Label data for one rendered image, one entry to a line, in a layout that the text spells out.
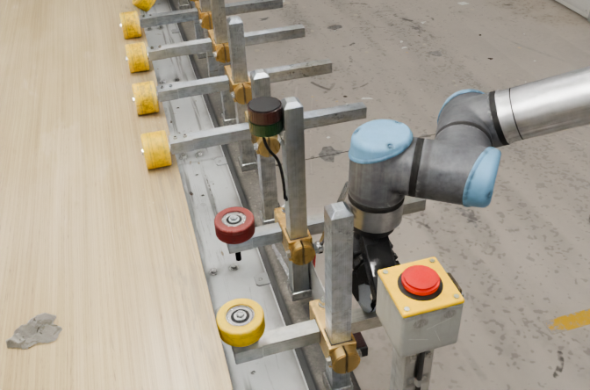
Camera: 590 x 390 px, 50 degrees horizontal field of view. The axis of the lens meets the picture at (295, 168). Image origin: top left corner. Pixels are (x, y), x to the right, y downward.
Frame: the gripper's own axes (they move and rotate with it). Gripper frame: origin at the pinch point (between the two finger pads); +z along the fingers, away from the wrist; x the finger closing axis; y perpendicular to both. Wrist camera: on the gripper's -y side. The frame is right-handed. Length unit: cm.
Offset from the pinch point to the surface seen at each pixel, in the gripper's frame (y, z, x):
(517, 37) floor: 250, 85, -206
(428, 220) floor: 106, 85, -74
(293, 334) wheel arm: -0.1, 1.2, 14.6
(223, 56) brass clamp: 92, -8, 8
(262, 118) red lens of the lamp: 19.4, -31.5, 14.0
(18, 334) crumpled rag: 8, -5, 59
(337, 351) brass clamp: -6.6, 0.3, 8.8
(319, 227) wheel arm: 24.0, -0.1, 2.0
